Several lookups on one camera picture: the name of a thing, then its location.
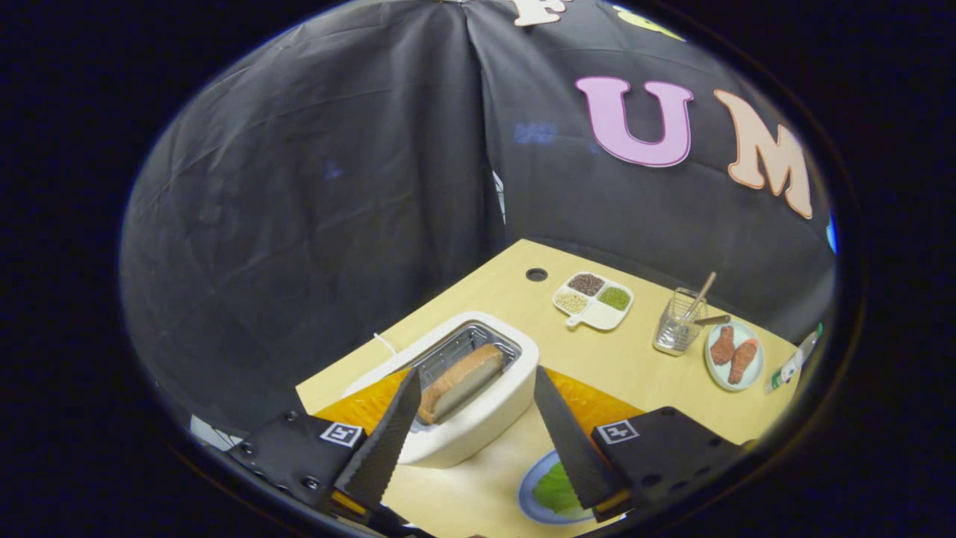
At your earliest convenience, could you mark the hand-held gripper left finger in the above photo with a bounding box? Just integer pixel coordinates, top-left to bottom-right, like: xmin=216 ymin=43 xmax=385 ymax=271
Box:
xmin=224 ymin=366 xmax=423 ymax=524

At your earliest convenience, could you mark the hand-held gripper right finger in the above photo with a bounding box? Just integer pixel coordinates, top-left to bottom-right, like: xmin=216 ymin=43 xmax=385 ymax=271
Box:
xmin=533 ymin=365 xmax=748 ymax=522

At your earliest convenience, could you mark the green lettuce leaf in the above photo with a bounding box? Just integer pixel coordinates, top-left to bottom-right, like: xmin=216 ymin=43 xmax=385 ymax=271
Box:
xmin=533 ymin=462 xmax=583 ymax=515

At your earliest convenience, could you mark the toasted bread slice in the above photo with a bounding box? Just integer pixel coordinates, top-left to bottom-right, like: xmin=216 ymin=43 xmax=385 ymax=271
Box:
xmin=417 ymin=343 xmax=506 ymax=425

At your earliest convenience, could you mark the blue plate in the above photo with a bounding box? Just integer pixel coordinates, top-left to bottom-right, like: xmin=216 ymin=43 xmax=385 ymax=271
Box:
xmin=518 ymin=449 xmax=598 ymax=525

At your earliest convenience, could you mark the white toaster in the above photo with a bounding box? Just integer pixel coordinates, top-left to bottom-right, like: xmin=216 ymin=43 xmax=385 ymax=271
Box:
xmin=341 ymin=312 xmax=540 ymax=469

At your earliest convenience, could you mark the white divided condiment dish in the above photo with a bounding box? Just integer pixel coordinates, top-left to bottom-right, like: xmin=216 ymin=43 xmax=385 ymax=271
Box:
xmin=552 ymin=271 xmax=635 ymax=331

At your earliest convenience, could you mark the pale green plate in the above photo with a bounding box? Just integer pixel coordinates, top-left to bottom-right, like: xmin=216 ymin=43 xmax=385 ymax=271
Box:
xmin=704 ymin=320 xmax=765 ymax=392

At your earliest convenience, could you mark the thin wooden stick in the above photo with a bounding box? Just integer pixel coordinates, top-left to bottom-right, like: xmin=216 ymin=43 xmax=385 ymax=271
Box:
xmin=681 ymin=272 xmax=717 ymax=322

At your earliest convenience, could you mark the clear water bottle green label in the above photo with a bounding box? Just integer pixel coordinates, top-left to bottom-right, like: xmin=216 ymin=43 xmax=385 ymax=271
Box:
xmin=763 ymin=323 xmax=824 ymax=395

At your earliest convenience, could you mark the black backdrop cloth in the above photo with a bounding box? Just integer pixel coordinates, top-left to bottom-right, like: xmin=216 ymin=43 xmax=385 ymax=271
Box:
xmin=119 ymin=0 xmax=837 ymax=434

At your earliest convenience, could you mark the wire utensil holder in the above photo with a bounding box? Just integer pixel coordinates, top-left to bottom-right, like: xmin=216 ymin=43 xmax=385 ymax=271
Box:
xmin=653 ymin=288 xmax=709 ymax=356

